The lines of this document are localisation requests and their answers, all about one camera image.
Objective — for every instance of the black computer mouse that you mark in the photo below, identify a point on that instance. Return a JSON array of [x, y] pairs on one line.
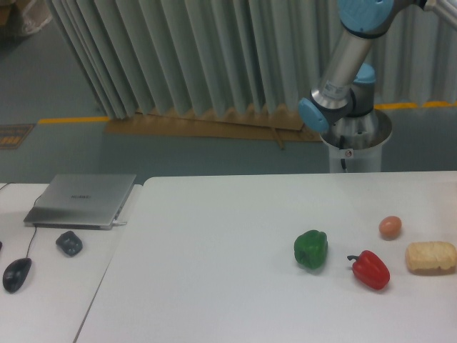
[[15, 274]]

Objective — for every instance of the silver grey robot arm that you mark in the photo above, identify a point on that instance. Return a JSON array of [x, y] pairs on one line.
[[348, 60]]

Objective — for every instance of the green bell pepper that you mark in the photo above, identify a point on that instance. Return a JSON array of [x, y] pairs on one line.
[[310, 249]]

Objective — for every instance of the red bell pepper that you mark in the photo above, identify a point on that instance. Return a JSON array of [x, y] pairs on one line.
[[369, 269]]

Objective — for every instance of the brown cardboard sheet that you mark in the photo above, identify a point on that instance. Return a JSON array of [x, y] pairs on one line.
[[280, 126]]

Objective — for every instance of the grey pleated curtain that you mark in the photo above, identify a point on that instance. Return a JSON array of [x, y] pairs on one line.
[[220, 55]]

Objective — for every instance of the silver closed laptop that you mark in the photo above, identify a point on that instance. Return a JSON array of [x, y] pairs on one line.
[[91, 201]]

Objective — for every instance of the brown egg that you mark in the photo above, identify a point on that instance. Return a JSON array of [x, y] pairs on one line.
[[390, 227]]

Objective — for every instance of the small black controller gadget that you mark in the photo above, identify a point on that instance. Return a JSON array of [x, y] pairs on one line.
[[69, 243]]

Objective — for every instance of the yellow bread loaf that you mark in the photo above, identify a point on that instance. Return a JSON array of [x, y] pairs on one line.
[[431, 257]]

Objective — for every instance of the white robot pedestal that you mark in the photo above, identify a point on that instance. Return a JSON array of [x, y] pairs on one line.
[[355, 144]]

